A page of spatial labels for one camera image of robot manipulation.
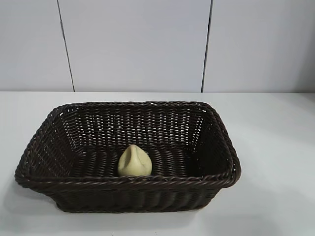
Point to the pale yellow egg yolk pastry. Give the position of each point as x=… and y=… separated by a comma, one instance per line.
x=135, y=164

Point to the dark brown woven basket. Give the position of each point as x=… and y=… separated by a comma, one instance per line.
x=86, y=162

